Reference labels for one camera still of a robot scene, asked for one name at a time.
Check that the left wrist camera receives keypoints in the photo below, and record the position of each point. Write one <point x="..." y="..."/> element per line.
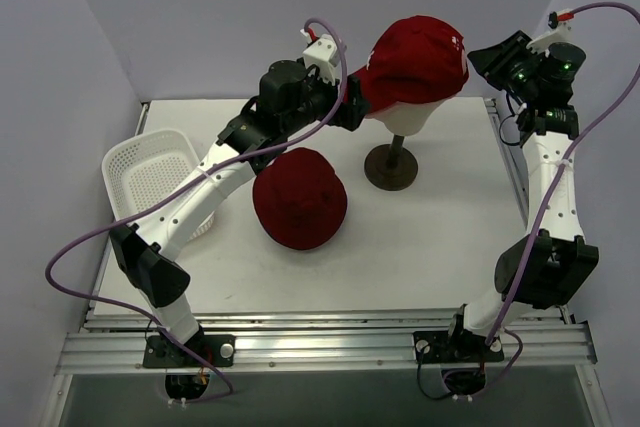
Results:
<point x="322" y="53"/>

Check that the red cap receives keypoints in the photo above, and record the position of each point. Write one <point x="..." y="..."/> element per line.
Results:
<point x="417" y="60"/>

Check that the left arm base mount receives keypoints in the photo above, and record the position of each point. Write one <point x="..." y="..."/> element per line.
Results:
<point x="193" y="374"/>

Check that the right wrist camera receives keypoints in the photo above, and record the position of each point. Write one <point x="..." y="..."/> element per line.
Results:
<point x="558" y="31"/>

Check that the white perforated basket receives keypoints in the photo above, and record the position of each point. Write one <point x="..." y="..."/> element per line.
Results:
<point x="143" y="170"/>

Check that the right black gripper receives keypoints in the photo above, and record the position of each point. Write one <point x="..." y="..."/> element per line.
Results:
<point x="505" y="59"/>

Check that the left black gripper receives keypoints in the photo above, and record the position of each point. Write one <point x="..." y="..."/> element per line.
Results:
<point x="353" y="103"/>

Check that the aluminium mounting rail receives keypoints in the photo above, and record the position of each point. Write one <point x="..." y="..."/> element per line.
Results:
<point x="319" y="342"/>

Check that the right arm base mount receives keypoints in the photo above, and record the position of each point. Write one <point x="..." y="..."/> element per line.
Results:
<point x="465" y="354"/>

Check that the dark red knit hat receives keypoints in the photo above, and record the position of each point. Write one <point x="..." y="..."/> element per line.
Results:
<point x="299" y="200"/>

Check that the cream mannequin head stand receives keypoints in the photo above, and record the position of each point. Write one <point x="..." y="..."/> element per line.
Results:
<point x="392" y="167"/>

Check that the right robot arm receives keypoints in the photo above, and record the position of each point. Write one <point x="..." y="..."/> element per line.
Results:
<point x="552" y="261"/>

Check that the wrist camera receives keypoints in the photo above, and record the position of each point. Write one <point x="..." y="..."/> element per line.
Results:
<point x="558" y="31"/>
<point x="322" y="53"/>

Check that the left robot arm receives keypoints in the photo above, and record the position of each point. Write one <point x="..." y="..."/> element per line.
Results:
<point x="291" y="97"/>

